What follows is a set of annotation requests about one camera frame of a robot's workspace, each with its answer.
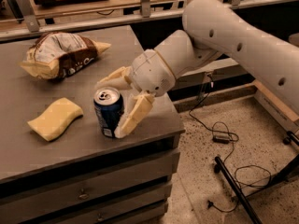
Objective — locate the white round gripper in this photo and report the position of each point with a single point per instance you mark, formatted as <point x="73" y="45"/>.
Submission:
<point x="151" y="73"/>

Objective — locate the blue pepsi can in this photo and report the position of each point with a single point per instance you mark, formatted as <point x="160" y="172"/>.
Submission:
<point x="108" y="106"/>

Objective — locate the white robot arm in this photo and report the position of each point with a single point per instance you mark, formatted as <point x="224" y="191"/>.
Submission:
<point x="210" y="29"/>

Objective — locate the yellow sponge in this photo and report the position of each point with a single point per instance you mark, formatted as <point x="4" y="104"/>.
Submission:
<point x="55" y="119"/>

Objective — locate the brown yellow chip bag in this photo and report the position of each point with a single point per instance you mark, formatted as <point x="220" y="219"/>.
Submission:
<point x="58" y="55"/>

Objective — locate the grey drawer cabinet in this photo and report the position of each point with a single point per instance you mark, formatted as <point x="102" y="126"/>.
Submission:
<point x="128" y="180"/>

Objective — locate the black power adapter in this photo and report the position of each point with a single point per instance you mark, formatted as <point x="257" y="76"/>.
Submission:
<point x="221" y="139"/>

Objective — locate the top drawer knob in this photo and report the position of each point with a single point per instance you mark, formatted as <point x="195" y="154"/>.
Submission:
<point x="83" y="195"/>

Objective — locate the drawer knob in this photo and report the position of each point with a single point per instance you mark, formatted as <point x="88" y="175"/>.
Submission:
<point x="100" y="217"/>
<point x="83" y="195"/>

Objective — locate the lower drawer knob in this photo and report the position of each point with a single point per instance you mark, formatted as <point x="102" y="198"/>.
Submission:
<point x="100" y="217"/>

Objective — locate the black metal stand leg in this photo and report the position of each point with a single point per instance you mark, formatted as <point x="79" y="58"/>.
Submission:
<point x="287" y="174"/>

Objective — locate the grey metal rail frame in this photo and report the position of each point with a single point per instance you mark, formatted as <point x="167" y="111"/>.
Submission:
<point x="12" y="54"/>

